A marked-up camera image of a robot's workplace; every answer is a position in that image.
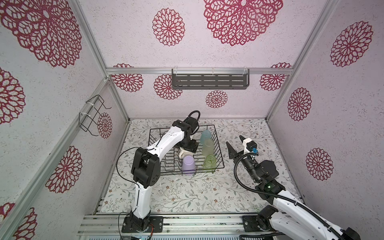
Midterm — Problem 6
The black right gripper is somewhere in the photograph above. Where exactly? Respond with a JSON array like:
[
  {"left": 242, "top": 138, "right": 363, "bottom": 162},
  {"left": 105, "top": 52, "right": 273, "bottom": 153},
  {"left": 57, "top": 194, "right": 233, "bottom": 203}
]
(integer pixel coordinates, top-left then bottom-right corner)
[{"left": 229, "top": 137, "right": 261, "bottom": 185}]

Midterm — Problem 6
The red and cream mug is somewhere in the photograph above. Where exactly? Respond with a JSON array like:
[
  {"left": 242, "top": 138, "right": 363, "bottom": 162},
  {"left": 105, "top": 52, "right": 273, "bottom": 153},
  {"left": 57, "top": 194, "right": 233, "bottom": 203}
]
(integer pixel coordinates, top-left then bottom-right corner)
[{"left": 178, "top": 148, "right": 191, "bottom": 160}]

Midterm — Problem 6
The teal textured glass cup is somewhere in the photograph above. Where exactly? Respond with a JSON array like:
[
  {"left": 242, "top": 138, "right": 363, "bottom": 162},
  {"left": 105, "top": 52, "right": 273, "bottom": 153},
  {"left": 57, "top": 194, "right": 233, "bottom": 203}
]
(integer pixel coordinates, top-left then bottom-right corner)
[{"left": 200, "top": 130, "right": 212, "bottom": 145}]

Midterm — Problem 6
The black wire dish rack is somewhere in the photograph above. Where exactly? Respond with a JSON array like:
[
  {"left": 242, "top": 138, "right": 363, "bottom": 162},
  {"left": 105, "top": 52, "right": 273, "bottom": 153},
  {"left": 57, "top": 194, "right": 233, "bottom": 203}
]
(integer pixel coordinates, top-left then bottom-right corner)
[{"left": 148, "top": 125, "right": 225, "bottom": 176}]

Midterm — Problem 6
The lavender plastic cup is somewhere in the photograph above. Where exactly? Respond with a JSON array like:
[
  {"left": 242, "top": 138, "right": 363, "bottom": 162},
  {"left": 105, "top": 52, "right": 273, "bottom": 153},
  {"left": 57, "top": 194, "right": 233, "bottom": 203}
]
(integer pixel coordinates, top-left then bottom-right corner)
[{"left": 182, "top": 155, "right": 196, "bottom": 176}]

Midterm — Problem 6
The short green glass cup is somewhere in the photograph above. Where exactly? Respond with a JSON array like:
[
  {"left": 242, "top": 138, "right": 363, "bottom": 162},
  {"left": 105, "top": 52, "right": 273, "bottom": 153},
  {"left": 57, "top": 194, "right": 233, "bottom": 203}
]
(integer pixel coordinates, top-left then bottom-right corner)
[{"left": 203, "top": 155, "right": 217, "bottom": 173}]

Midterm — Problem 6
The pale frosted green cup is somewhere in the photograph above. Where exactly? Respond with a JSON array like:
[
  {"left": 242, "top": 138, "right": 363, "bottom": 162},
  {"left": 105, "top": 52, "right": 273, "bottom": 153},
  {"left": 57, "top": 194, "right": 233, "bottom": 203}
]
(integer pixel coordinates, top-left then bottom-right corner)
[{"left": 202, "top": 139, "right": 215, "bottom": 157}]

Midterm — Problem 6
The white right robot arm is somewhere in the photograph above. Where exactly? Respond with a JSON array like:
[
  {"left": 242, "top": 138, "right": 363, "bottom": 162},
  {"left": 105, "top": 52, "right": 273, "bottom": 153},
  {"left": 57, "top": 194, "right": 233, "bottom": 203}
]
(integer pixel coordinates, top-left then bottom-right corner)
[{"left": 226, "top": 136, "right": 361, "bottom": 240}]

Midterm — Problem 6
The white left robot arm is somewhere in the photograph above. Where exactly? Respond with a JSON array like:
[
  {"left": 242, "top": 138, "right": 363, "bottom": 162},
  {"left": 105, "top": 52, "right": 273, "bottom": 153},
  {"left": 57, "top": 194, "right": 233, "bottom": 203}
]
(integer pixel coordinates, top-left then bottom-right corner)
[{"left": 124, "top": 115, "right": 200, "bottom": 232}]

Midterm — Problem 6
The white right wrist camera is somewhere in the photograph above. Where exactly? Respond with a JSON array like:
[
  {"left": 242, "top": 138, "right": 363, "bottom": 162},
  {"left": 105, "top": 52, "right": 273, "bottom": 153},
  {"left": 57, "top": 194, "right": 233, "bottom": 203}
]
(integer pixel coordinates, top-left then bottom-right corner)
[{"left": 242, "top": 138, "right": 259, "bottom": 156}]

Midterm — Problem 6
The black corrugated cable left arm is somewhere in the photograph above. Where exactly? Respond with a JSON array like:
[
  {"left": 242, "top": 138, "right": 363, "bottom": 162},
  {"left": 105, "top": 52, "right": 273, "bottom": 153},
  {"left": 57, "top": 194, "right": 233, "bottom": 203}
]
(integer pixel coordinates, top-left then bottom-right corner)
[{"left": 187, "top": 110, "right": 201, "bottom": 136}]

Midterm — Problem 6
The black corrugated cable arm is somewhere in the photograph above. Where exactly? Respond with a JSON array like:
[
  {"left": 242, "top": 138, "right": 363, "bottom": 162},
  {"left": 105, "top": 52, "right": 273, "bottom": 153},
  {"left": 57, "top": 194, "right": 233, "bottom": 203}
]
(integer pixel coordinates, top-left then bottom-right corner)
[
  {"left": 233, "top": 152, "right": 349, "bottom": 240},
  {"left": 187, "top": 110, "right": 201, "bottom": 136}
]

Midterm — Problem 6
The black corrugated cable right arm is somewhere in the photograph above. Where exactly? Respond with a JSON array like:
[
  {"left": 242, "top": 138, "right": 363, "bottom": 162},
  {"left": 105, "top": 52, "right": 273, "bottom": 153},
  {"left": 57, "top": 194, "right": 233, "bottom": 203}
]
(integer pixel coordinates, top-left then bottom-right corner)
[{"left": 233, "top": 152, "right": 349, "bottom": 240}]

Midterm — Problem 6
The grey wall shelf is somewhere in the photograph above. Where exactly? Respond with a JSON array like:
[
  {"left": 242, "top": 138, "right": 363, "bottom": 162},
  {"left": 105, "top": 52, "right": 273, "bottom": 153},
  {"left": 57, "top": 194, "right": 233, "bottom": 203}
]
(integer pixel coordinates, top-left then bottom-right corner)
[{"left": 171, "top": 69, "right": 250, "bottom": 90}]

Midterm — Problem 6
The black wire wall hanger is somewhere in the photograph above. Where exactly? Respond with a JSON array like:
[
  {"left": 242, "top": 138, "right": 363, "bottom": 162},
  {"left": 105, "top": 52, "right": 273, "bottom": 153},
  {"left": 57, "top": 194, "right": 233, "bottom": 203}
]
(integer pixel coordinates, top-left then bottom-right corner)
[{"left": 78, "top": 95, "right": 113, "bottom": 139}]

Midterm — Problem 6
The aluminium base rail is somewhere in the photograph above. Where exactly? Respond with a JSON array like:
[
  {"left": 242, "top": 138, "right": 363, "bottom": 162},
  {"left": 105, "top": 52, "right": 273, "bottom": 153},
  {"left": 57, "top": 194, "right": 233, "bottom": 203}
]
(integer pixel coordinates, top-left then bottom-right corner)
[{"left": 76, "top": 212, "right": 331, "bottom": 240}]

